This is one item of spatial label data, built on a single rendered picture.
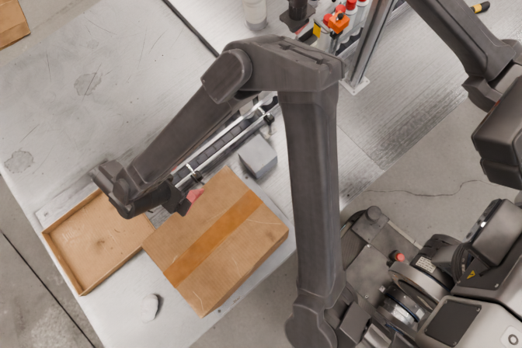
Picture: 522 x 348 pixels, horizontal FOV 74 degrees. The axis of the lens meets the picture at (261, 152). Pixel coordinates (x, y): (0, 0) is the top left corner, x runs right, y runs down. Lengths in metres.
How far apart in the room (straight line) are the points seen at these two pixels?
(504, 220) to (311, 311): 0.31
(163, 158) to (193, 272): 0.40
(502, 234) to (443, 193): 1.64
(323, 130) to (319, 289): 0.23
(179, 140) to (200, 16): 1.00
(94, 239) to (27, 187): 0.33
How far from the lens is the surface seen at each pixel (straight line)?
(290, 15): 1.15
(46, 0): 3.24
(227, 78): 0.41
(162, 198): 0.80
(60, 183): 1.46
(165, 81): 1.44
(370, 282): 1.80
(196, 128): 0.52
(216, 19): 1.48
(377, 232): 1.80
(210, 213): 0.92
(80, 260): 1.36
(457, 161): 2.34
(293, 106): 0.40
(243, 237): 0.90
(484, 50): 0.70
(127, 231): 1.30
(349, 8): 1.27
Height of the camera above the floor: 2.02
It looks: 72 degrees down
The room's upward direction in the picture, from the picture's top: 11 degrees counter-clockwise
